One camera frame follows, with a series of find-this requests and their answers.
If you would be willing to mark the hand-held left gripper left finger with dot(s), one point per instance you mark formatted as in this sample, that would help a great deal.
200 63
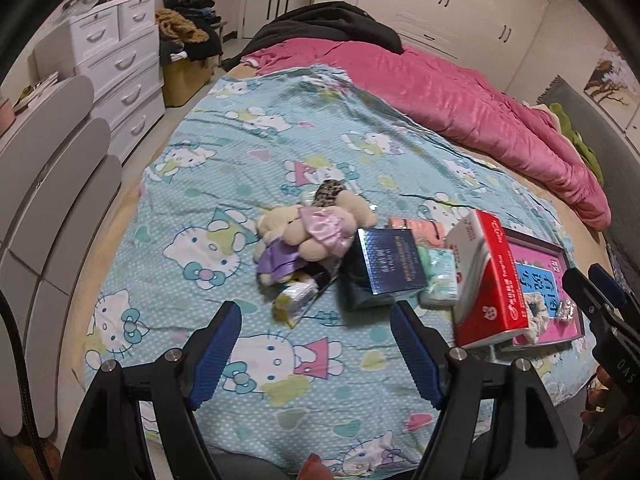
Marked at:
220 355

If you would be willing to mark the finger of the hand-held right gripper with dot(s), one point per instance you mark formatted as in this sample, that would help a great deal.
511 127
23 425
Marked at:
582 295
607 285

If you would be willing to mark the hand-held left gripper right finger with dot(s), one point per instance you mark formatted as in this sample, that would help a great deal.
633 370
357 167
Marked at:
415 355

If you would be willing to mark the pink face mask pack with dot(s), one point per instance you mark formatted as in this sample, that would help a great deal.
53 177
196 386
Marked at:
417 230

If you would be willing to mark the leopard print scrunchie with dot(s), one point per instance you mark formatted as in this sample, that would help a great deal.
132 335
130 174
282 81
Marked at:
327 192

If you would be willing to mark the person's right hand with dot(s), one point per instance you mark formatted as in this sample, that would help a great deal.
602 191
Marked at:
600 395

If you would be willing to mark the silver hair clip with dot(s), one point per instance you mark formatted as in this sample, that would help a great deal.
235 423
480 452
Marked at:
565 309

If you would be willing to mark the white scrunchie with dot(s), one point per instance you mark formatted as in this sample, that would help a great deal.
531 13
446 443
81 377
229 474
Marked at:
535 317

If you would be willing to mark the green tissue packet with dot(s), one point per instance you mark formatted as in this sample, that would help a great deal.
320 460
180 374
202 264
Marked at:
440 280

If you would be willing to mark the yellow tissue packet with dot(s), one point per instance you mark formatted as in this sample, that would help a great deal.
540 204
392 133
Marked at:
295 300

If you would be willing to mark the dark blue box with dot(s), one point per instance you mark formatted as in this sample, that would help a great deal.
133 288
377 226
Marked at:
385 265

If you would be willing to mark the red tissue box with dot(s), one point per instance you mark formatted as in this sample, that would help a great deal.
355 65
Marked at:
487 280

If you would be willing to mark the beige plush toy purple dress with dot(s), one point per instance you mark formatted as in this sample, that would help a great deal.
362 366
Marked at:
277 255

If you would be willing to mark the green cloth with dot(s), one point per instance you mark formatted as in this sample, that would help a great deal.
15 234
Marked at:
575 135

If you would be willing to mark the beige plush bear pink dress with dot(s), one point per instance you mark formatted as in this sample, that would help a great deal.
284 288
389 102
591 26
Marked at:
325 230

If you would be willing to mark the grey headboard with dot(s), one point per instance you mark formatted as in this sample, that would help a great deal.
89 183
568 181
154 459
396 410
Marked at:
595 125

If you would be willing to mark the cartoon cat printed bed sheet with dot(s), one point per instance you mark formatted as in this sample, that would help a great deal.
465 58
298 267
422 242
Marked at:
225 160

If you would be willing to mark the pink quilt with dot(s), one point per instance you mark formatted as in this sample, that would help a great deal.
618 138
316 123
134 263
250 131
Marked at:
450 100

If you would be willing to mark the yellow storage box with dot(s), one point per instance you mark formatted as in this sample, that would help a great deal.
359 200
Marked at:
185 80

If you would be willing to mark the white drawer chest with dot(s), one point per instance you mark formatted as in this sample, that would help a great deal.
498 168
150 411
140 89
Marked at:
125 60

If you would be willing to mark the stack of books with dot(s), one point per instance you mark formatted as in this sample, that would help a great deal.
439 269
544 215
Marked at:
35 91

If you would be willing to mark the brown knitted garment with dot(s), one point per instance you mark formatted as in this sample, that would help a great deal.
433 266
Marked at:
180 25

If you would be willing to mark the black blanket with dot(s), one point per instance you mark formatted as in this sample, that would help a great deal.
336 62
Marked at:
325 20

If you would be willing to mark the clutter on drawer chest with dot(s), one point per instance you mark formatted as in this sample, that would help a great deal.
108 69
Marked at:
95 2

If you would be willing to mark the pink picture in dark frame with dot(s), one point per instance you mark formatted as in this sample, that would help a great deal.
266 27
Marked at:
537 260

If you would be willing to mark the tree wall poster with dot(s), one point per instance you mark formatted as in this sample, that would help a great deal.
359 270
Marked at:
612 77

